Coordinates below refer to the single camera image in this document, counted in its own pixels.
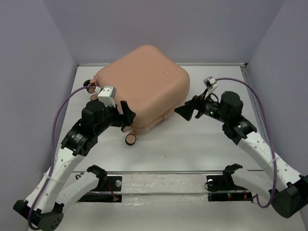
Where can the pink hard-shell suitcase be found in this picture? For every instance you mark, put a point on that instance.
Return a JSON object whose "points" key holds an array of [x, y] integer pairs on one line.
{"points": [[151, 83]]}

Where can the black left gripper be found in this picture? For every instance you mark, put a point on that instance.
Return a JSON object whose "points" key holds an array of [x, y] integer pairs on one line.
{"points": [[126, 119]]}

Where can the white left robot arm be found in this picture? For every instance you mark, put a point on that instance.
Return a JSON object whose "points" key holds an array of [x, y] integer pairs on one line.
{"points": [[44, 207]]}

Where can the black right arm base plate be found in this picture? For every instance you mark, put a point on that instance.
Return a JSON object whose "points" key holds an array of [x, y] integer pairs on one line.
{"points": [[221, 188]]}

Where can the aluminium table rail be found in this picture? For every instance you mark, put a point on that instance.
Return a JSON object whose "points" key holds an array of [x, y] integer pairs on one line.
{"points": [[167, 172]]}

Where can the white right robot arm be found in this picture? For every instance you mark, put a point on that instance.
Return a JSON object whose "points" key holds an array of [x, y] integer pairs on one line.
{"points": [[287, 188]]}

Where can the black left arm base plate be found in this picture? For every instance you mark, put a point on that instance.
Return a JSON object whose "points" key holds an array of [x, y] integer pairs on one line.
{"points": [[105, 192]]}

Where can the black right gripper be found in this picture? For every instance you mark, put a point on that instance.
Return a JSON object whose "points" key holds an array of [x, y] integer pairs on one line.
{"points": [[187, 109]]}

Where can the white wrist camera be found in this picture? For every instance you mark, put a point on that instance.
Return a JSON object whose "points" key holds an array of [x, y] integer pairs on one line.
{"points": [[210, 85], [107, 96]]}

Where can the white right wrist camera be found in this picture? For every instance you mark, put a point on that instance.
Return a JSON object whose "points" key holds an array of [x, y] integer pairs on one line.
{"points": [[210, 85]]}

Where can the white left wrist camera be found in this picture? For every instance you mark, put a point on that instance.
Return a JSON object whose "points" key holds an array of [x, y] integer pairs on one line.
{"points": [[107, 96]]}

